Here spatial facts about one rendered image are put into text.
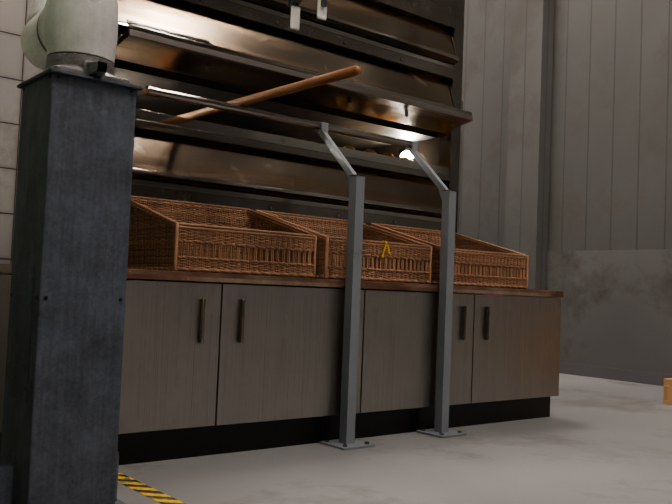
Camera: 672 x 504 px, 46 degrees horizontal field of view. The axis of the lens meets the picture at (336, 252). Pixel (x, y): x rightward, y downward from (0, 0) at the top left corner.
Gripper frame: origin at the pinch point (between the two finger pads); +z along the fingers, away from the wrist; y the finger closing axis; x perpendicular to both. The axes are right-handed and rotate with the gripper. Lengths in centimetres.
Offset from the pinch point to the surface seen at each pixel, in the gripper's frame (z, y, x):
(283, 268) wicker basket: 73, -37, 20
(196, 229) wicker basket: 62, -37, -14
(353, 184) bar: 42, -30, 44
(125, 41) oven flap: -4, -78, -24
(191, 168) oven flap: 36, -87, 9
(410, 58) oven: -31, -93, 124
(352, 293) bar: 80, -28, 44
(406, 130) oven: 2, -102, 132
